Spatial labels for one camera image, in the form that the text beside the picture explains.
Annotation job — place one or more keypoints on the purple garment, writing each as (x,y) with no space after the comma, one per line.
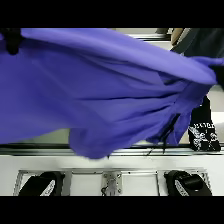
(100,90)

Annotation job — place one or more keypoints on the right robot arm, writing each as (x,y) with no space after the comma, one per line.
(186,185)

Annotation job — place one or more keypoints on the black garment with white print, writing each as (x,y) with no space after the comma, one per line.
(201,133)

